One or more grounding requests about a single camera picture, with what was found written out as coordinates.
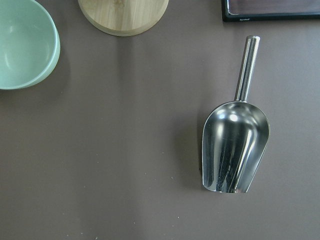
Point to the mint green bowl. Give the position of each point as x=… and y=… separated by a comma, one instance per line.
x=29, y=44

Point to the black framed tray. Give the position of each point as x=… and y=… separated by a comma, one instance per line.
x=269, y=10

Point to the steel ice scoop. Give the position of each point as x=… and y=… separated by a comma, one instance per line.
x=235, y=134

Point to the wooden cup stand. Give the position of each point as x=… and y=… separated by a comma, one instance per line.
x=123, y=18

